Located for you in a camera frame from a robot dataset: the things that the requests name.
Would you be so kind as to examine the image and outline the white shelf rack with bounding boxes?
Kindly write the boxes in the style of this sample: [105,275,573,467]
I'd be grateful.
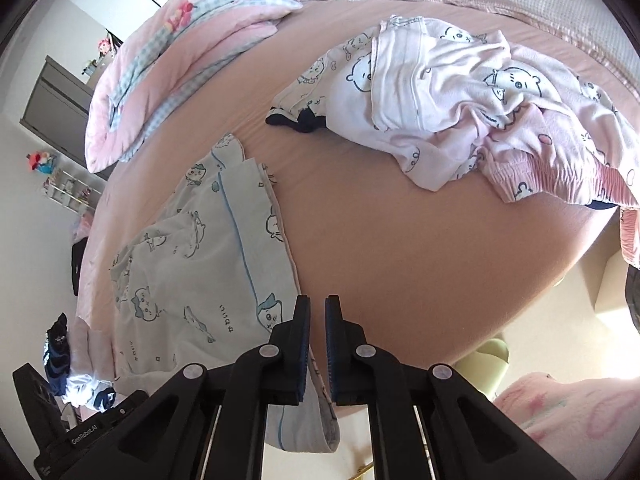
[42,167,107,210]

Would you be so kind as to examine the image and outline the pink printed pajama pants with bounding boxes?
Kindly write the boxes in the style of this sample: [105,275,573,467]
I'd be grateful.
[477,110,640,211]

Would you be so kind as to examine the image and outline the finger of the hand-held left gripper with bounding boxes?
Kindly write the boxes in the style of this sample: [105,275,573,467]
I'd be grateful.
[12,365,66,443]

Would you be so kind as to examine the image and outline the pink cloth bundle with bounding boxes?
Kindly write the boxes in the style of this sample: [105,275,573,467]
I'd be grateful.
[70,210,98,241]

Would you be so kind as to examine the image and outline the person's pink pajama leg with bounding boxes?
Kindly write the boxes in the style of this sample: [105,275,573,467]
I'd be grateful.
[492,371,640,480]

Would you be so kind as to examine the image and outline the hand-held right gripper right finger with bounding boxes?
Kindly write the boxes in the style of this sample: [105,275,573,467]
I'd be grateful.
[325,295,568,480]

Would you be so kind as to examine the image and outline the green slipper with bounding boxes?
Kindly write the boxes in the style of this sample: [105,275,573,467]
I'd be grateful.
[456,337,512,402]

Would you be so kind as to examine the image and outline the black bag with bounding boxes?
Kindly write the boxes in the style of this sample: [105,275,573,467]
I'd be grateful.
[70,240,90,297]

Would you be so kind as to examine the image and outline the light blue printed pajama pants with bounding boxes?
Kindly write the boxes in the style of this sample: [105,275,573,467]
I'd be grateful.
[109,132,342,456]

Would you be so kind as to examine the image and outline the pink bed sheet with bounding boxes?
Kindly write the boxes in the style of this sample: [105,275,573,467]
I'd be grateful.
[75,0,640,421]

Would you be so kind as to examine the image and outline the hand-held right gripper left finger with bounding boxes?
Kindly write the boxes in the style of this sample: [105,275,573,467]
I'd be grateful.
[75,295,311,480]

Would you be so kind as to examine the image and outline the red and blue plush doll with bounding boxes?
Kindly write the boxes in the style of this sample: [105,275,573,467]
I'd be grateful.
[26,151,58,175]

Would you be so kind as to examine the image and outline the grey door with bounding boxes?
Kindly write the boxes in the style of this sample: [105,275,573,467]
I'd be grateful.
[20,55,108,181]

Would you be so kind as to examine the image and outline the folded pink checked quilt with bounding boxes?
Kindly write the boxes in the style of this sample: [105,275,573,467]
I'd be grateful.
[84,0,303,173]

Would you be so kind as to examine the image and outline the pink printed pajama top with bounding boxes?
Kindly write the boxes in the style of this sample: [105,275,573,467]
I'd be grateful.
[265,14,631,193]

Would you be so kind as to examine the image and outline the white garment with navy trim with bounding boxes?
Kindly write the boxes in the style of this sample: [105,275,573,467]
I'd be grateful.
[42,312,118,411]

